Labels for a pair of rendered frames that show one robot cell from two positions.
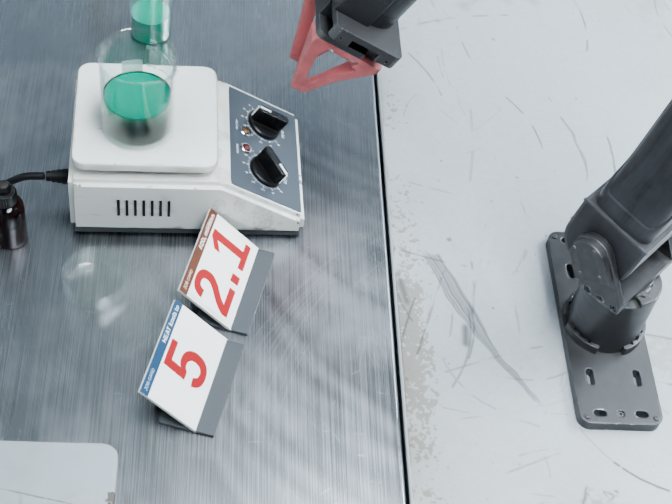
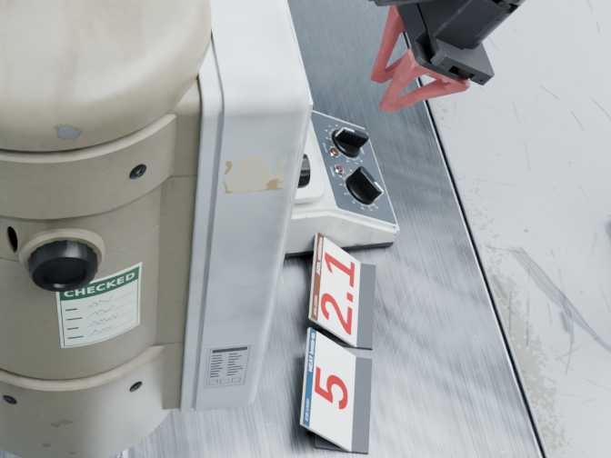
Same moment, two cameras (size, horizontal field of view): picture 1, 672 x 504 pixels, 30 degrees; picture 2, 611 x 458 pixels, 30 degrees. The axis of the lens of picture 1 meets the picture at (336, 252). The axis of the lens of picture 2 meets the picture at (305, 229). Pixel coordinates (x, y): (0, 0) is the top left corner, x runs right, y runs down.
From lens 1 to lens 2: 0.24 m
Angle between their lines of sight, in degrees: 6
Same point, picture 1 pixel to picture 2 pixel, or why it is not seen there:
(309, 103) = (367, 113)
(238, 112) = (323, 134)
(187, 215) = (295, 241)
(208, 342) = (343, 363)
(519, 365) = not seen: outside the picture
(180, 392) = (332, 416)
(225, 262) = (339, 282)
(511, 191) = (568, 176)
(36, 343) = not seen: hidden behind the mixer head
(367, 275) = (463, 275)
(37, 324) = not seen: hidden behind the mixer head
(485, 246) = (559, 233)
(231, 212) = (335, 233)
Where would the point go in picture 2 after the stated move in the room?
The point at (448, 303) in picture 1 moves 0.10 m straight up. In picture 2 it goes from (541, 293) to (575, 229)
